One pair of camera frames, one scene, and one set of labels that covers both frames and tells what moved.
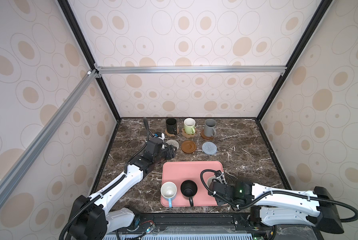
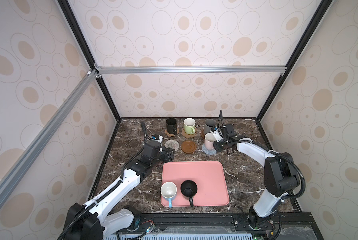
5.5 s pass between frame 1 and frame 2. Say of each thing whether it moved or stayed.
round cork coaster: stayed
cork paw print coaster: stayed
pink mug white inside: moved
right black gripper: moved
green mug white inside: stayed
